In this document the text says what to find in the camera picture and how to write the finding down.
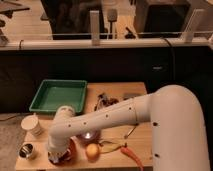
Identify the purple bowl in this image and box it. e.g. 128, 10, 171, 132
77, 131, 100, 144

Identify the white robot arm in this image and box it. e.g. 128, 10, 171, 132
47, 85, 211, 171

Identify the white paper cup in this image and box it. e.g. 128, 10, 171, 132
21, 114, 42, 137

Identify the wooden cutting board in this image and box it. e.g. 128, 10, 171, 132
15, 82, 152, 171

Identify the green plastic tray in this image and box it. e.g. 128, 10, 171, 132
29, 79, 87, 114

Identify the red bowl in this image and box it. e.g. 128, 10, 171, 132
48, 140, 77, 165

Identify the orange carrot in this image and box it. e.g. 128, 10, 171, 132
120, 147, 144, 171

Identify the dark grape bunch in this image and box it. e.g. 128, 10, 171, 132
104, 98, 119, 106

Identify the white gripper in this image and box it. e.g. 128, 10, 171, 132
46, 137, 70, 164

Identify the metal spoon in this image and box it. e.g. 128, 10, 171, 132
124, 124, 139, 139

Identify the small metal cup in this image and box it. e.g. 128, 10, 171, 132
18, 143, 37, 160

